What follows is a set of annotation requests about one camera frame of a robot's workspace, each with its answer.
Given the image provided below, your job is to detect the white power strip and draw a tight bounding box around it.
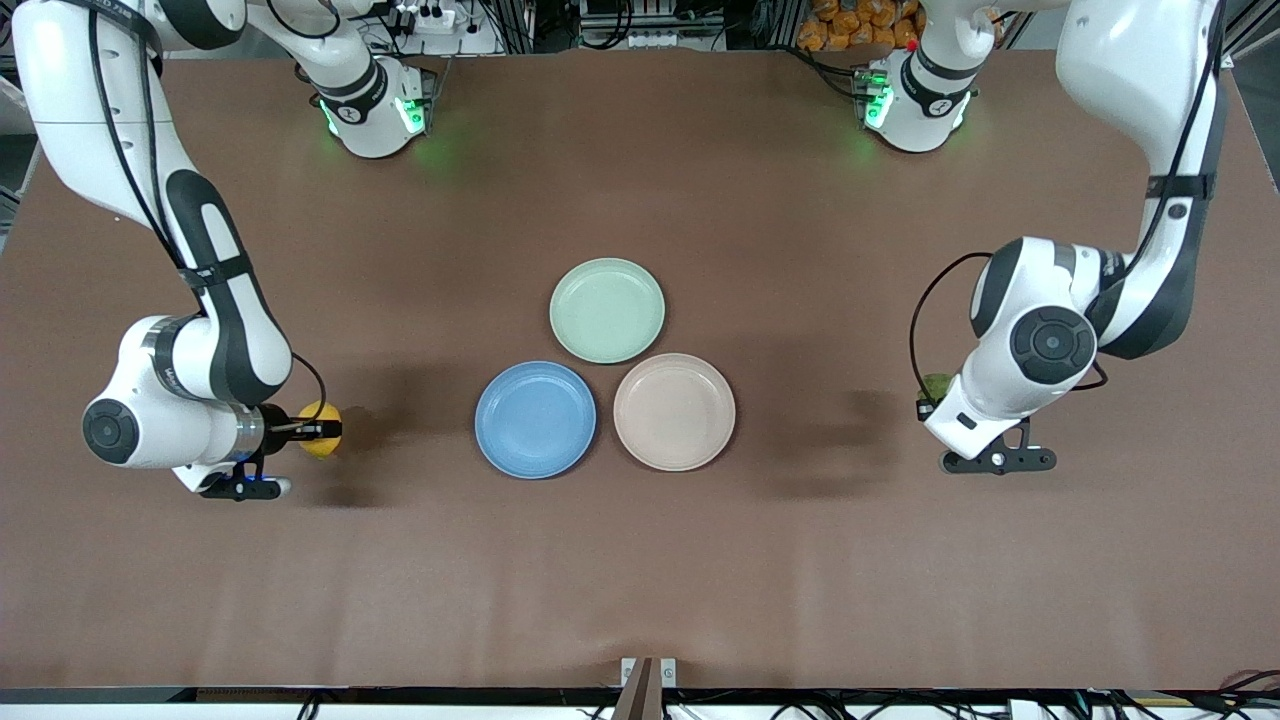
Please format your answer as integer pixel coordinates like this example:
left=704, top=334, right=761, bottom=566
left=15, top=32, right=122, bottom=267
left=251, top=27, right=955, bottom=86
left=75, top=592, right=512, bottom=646
left=393, top=0, right=458, bottom=34

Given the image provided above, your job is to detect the metal table edge bracket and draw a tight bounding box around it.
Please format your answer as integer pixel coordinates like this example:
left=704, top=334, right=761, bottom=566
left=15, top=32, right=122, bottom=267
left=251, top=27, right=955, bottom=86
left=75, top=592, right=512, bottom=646
left=612, top=657, right=678, bottom=720

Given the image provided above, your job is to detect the pale green plate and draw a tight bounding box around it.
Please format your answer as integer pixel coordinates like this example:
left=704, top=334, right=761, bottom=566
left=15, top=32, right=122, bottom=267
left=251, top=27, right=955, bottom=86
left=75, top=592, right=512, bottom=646
left=549, top=258, right=666, bottom=365

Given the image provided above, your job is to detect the beige plate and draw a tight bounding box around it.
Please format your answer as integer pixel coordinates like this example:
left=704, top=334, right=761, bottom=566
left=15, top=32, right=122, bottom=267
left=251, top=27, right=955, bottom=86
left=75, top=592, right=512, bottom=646
left=613, top=353, right=737, bottom=472

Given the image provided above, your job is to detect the orange snack bag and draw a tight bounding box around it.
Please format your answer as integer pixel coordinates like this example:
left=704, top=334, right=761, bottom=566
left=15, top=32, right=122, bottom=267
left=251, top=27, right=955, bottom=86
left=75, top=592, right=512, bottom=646
left=797, top=0, right=923, bottom=53

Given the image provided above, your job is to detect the aluminium frame profile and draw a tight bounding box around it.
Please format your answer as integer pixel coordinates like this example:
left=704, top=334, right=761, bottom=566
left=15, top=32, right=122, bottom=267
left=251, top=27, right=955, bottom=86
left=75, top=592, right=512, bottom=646
left=1225, top=0, right=1280, bottom=71

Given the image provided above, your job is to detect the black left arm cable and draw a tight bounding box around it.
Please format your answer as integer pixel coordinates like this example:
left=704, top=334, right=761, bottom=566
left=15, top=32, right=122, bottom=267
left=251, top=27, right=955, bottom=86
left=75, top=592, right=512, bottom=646
left=908, top=0, right=1226, bottom=406

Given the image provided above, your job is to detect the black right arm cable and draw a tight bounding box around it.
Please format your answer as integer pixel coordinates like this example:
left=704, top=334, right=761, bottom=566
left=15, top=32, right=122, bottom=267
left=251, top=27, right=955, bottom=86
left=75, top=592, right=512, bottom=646
left=85, top=0, right=329, bottom=431

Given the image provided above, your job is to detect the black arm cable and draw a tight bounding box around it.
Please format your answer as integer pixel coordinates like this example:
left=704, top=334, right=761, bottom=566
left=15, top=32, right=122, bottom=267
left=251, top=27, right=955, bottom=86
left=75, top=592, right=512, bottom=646
left=908, top=0, right=1226, bottom=406
left=85, top=0, right=329, bottom=431

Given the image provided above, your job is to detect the blue plate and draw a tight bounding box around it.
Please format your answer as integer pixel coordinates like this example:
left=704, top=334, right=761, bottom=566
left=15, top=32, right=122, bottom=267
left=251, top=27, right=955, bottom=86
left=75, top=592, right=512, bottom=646
left=474, top=361, right=598, bottom=480

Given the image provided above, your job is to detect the yellow lemon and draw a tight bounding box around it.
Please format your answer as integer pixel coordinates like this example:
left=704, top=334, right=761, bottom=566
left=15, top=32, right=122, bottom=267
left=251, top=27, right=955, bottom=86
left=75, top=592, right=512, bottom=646
left=298, top=400, right=344, bottom=460

